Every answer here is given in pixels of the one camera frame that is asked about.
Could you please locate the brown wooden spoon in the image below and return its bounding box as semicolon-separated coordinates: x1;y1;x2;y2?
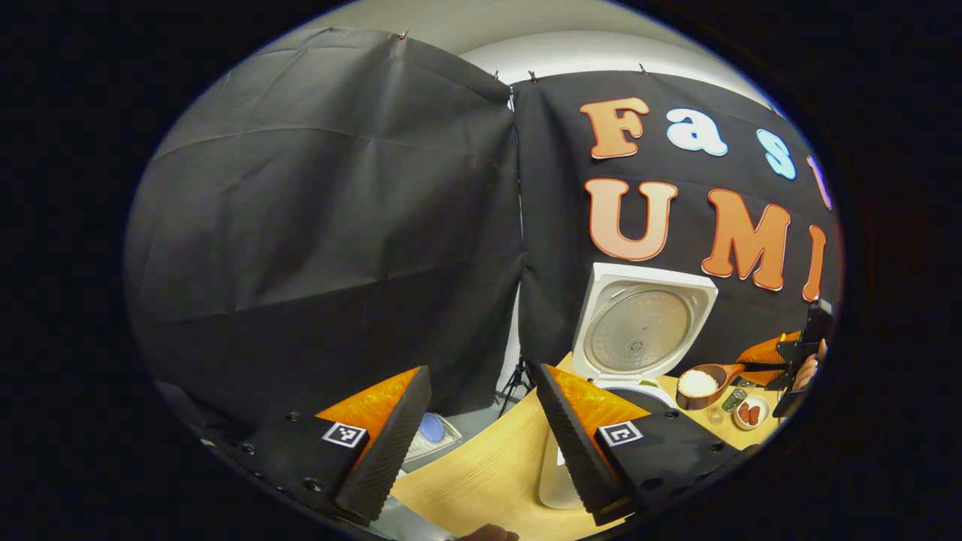
675;362;790;411

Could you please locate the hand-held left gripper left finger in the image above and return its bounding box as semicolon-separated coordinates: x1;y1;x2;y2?
203;366;433;527

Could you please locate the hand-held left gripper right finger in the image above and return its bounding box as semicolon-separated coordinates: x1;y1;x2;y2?
535;363;741;527

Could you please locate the clear water bottle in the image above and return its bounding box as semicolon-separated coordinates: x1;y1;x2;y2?
708;379;749;427

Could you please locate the black tripod stand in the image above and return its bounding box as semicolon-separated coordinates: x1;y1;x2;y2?
498;359;536;416

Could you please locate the white rice cooker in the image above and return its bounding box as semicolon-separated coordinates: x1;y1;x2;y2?
537;262;719;511

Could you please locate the white oval plate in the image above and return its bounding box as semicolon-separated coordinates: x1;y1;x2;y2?
733;394;771;431

